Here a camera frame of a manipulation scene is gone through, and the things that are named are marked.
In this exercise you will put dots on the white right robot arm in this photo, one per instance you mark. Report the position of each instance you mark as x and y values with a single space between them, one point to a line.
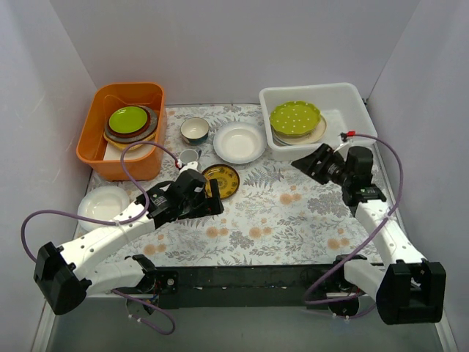
410 289

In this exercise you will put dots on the aluminium frame rail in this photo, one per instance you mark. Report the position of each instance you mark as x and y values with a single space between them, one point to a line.
335 281

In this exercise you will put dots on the dark teal ceramic bowl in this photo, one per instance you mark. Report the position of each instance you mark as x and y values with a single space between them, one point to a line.
195 131

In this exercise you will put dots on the lime green dotted plate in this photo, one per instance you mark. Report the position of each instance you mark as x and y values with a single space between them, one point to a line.
295 118

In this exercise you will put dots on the floral patterned table mat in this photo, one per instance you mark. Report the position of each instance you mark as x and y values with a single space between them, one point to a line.
278 216

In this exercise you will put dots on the lime green small plate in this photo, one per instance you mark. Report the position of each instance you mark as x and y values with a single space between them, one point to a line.
129 119

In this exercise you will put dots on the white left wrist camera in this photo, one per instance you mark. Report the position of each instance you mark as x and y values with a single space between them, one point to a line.
194 165

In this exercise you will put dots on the cream green glazed plate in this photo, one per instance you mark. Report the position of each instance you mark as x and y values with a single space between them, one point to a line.
310 138

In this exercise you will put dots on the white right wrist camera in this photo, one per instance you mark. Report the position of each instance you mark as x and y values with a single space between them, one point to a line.
344 143

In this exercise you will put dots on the yellow black patterned plate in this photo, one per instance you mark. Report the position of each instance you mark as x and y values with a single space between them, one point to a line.
227 178

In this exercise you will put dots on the grey ceramic mug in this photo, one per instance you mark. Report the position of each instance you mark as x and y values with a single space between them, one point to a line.
189 156

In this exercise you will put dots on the grey speckled plate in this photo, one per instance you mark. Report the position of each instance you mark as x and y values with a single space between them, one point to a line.
153 121

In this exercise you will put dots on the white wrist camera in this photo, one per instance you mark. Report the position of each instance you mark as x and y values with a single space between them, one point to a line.
194 165
344 143

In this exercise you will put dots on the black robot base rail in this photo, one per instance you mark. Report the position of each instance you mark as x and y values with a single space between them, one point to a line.
231 286

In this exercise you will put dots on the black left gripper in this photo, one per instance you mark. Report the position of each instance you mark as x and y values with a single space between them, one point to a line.
204 198

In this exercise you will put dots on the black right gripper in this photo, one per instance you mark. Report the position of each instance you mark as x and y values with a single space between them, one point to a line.
324 167

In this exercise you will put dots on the white square plate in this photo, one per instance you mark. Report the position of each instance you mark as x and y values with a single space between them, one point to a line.
113 154

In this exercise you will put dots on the white plastic bin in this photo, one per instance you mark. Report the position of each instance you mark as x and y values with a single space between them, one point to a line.
340 104

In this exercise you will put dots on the dark brown plate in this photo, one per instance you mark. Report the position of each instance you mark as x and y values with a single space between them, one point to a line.
131 134

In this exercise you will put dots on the white deep plate blue rim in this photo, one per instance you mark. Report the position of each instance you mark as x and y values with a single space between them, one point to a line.
239 142

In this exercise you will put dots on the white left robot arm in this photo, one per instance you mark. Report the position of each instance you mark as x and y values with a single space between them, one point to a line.
68 273

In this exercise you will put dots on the yellow woven basket plate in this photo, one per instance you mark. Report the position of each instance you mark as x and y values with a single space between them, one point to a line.
122 142

